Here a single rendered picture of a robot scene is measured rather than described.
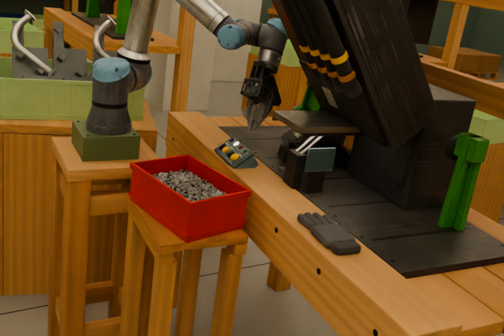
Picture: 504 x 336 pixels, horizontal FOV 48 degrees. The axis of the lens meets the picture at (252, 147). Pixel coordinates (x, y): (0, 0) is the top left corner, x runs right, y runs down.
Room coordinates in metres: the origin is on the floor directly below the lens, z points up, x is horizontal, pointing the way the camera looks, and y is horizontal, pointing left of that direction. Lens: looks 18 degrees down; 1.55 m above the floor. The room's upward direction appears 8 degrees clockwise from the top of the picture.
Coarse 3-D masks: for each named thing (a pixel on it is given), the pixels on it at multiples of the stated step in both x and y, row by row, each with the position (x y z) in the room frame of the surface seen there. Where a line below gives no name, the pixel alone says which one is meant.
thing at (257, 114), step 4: (260, 104) 1.74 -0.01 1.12; (260, 108) 1.74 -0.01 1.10; (264, 108) 1.74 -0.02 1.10; (252, 112) 1.70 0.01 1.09; (256, 112) 1.72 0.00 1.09; (260, 112) 1.74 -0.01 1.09; (252, 116) 1.71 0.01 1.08; (256, 116) 1.72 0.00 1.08; (260, 116) 1.73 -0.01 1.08; (256, 120) 1.72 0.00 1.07; (260, 120) 1.73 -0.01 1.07; (256, 124) 1.72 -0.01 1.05; (252, 128) 1.73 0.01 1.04
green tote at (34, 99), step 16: (0, 64) 2.54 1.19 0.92; (0, 80) 2.18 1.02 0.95; (16, 80) 2.20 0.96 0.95; (32, 80) 2.23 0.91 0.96; (48, 80) 2.25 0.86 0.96; (64, 80) 2.29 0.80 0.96; (0, 96) 2.18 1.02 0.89; (16, 96) 2.21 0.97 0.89; (32, 96) 2.23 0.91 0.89; (48, 96) 2.26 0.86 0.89; (64, 96) 2.29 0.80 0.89; (80, 96) 2.31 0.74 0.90; (128, 96) 2.40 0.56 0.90; (0, 112) 2.18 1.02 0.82; (16, 112) 2.21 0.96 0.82; (32, 112) 2.23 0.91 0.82; (48, 112) 2.26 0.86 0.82; (64, 112) 2.29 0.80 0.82; (80, 112) 2.32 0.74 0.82
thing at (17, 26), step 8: (24, 16) 2.51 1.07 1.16; (32, 16) 2.52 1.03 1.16; (16, 24) 2.48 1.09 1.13; (24, 24) 2.50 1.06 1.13; (16, 32) 2.46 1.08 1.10; (16, 40) 2.45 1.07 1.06; (16, 48) 2.44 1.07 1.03; (24, 48) 2.45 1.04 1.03; (32, 56) 2.45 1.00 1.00; (40, 64) 2.45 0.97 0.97; (48, 72) 2.46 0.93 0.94
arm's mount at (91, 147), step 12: (84, 120) 1.89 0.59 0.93; (72, 132) 1.86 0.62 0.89; (84, 132) 1.77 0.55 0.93; (132, 132) 1.83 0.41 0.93; (84, 144) 1.71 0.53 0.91; (96, 144) 1.73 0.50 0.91; (108, 144) 1.75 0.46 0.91; (120, 144) 1.77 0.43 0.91; (132, 144) 1.79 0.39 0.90; (84, 156) 1.71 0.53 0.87; (96, 156) 1.73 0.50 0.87; (108, 156) 1.75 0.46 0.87; (120, 156) 1.77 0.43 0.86; (132, 156) 1.79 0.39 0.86
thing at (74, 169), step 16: (64, 144) 1.84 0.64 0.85; (144, 144) 1.96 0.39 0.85; (64, 160) 1.70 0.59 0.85; (80, 160) 1.72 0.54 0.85; (112, 160) 1.76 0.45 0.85; (128, 160) 1.78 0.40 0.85; (80, 176) 1.64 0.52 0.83; (96, 176) 1.67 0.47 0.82; (112, 176) 1.69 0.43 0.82; (128, 176) 1.72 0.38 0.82
